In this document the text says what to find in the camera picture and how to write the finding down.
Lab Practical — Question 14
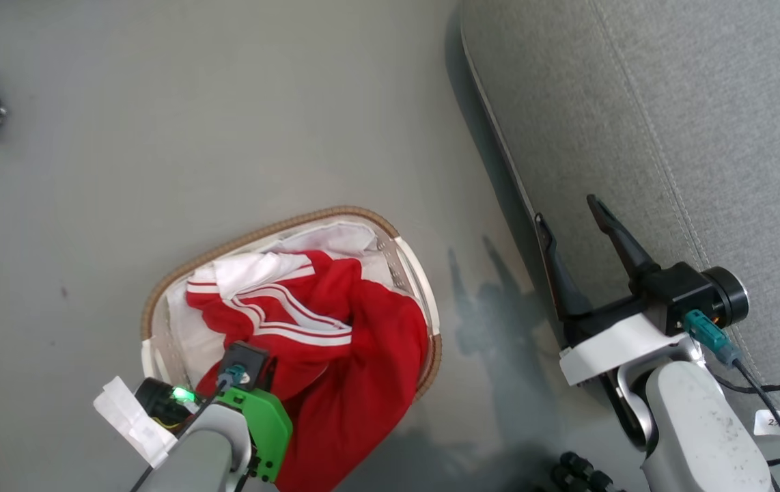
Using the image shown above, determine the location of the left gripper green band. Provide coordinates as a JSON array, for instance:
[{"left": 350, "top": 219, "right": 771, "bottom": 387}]
[{"left": 134, "top": 342, "right": 293, "bottom": 482}]

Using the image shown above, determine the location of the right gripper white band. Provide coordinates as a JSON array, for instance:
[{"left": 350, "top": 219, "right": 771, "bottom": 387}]
[{"left": 535, "top": 195, "right": 749, "bottom": 387}]

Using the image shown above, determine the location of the red garment with white stripes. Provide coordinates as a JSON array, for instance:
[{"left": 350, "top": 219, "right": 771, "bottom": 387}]
[{"left": 185, "top": 249, "right": 430, "bottom": 492}]

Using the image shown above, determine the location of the white oval laundry basket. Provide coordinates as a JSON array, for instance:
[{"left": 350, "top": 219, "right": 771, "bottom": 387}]
[{"left": 141, "top": 205, "right": 443, "bottom": 404}]

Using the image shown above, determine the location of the white plastic basket liner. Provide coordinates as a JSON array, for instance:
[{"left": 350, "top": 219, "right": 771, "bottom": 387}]
[{"left": 165, "top": 222, "right": 418, "bottom": 387}]

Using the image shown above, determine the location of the grey fabric sofa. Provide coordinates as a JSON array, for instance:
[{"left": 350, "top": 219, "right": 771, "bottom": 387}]
[{"left": 460, "top": 0, "right": 780, "bottom": 428}]

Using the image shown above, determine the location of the left arm black cable teal plug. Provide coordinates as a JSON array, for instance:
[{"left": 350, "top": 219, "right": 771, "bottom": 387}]
[{"left": 132, "top": 366, "right": 251, "bottom": 492}]

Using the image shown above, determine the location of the arm black cable teal plug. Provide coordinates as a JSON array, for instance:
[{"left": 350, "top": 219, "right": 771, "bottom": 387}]
[
  {"left": 132, "top": 366, "right": 251, "bottom": 492},
  {"left": 682, "top": 309, "right": 780, "bottom": 492}
]

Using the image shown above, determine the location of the right arm black cable teal plug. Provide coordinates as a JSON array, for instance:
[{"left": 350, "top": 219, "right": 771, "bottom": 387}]
[{"left": 682, "top": 309, "right": 780, "bottom": 492}]

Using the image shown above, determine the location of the white paper cable tag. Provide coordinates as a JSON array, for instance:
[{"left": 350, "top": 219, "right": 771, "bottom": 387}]
[{"left": 753, "top": 409, "right": 780, "bottom": 439}]

